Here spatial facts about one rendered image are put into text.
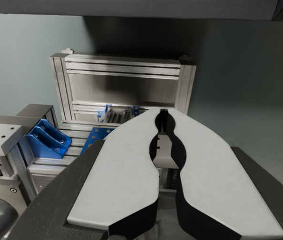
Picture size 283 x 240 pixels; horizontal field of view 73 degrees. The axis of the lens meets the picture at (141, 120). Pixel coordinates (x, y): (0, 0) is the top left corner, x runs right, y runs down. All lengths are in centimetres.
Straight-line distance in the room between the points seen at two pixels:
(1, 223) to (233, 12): 68
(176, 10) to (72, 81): 101
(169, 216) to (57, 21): 129
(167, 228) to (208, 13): 45
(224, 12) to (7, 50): 150
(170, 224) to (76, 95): 103
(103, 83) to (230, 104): 95
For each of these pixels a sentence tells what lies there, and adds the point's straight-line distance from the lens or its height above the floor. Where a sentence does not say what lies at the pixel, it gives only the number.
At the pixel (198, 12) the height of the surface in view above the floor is 95.
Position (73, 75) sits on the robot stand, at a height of 21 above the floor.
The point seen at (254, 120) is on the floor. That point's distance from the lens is 175.
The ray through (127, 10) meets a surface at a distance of 38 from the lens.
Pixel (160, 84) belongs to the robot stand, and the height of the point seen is 21.
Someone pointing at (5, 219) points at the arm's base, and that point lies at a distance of 65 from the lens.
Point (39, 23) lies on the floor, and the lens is 152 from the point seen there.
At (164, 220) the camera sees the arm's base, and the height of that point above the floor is 107.
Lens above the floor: 132
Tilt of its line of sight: 57 degrees down
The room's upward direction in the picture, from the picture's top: 174 degrees counter-clockwise
